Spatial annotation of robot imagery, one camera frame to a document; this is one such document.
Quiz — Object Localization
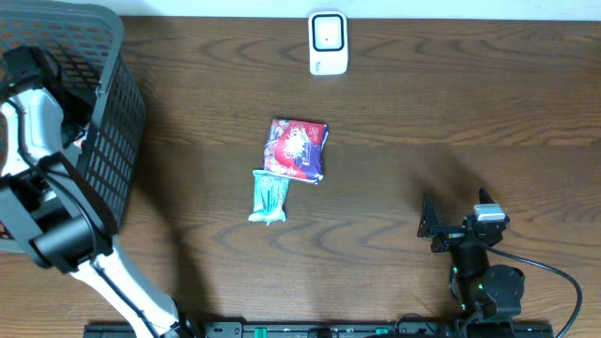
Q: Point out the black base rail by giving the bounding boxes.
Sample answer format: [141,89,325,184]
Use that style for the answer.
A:
[83,320,555,338]

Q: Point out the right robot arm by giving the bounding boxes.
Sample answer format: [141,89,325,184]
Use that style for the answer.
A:
[417,189,525,337]

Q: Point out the grey plastic mesh basket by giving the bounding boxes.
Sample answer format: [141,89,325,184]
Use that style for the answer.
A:
[0,0,148,254]

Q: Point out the white barcode scanner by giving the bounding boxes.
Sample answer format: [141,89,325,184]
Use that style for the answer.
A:
[308,11,349,76]

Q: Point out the red purple snack bag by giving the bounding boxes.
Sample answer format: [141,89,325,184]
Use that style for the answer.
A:
[263,119,329,185]

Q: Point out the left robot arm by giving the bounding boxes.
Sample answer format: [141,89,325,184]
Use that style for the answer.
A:
[1,45,205,337]

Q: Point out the small orange snack packet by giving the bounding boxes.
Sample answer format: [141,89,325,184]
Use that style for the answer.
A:
[73,124,90,149]

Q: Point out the teal snack packet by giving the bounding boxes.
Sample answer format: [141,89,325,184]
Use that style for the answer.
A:
[248,170,290,225]

